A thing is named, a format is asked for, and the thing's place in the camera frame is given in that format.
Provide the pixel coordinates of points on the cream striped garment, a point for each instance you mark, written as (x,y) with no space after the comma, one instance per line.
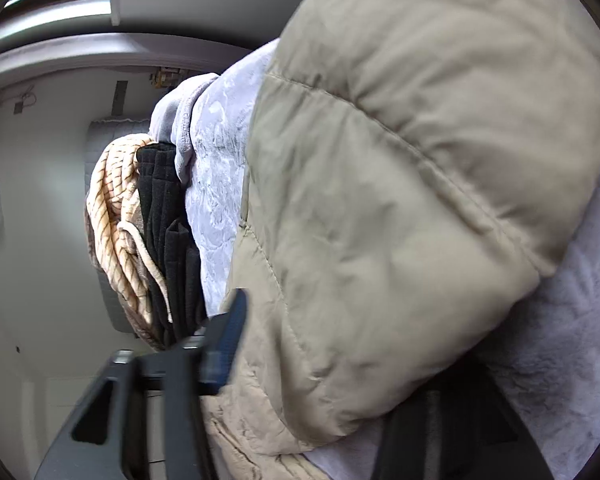
(111,195)

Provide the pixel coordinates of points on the grey upholstered bed panel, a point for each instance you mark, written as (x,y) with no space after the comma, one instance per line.
(80,55)

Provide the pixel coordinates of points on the lavender embossed bedspread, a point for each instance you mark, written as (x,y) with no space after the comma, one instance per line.
(217,200)

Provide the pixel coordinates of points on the folded black clothes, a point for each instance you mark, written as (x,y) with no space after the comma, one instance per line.
(160,220)

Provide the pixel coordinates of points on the beige puffer jacket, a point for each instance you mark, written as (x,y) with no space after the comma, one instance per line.
(390,170)

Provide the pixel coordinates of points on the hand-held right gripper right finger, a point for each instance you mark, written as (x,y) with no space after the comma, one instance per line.
(497,437)

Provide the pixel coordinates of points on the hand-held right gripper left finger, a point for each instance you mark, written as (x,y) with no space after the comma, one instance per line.
(224,340)

